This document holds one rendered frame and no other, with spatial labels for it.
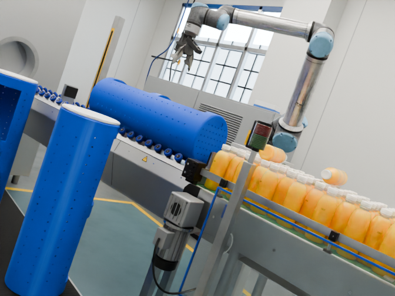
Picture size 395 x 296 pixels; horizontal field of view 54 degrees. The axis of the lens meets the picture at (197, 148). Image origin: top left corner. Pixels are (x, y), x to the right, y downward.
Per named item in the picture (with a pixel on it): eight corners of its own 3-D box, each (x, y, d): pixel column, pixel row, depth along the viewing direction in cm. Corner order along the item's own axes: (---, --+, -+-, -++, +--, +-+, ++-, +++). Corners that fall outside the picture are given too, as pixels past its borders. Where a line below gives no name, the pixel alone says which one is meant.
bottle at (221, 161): (213, 186, 186) (227, 150, 185) (221, 191, 180) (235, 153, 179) (201, 183, 183) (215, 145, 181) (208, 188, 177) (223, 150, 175)
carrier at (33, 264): (34, 307, 174) (76, 288, 201) (97, 122, 167) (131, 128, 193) (-10, 278, 184) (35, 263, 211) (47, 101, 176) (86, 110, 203)
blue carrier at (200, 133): (116, 124, 264) (130, 84, 263) (216, 170, 214) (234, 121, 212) (81, 114, 241) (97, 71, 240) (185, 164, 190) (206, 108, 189)
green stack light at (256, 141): (252, 146, 150) (257, 134, 150) (266, 151, 147) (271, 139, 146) (244, 144, 145) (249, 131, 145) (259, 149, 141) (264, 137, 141)
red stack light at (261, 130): (257, 134, 150) (260, 124, 149) (271, 139, 146) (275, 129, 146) (249, 131, 145) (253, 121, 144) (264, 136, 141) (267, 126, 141)
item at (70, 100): (69, 107, 282) (76, 87, 281) (72, 108, 280) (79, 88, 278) (57, 104, 274) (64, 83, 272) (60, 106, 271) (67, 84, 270)
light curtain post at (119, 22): (54, 215, 325) (120, 18, 310) (59, 218, 321) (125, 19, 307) (48, 215, 320) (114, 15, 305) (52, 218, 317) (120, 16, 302)
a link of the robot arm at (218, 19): (232, 12, 217) (211, 5, 219) (227, 17, 208) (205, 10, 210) (228, 28, 223) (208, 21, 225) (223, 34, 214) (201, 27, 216)
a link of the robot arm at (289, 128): (296, 143, 249) (341, 30, 205) (292, 158, 236) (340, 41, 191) (273, 135, 252) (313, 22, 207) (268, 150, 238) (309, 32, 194)
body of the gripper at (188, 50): (181, 54, 226) (188, 34, 225) (191, 57, 221) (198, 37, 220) (172, 50, 220) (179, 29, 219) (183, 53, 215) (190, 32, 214)
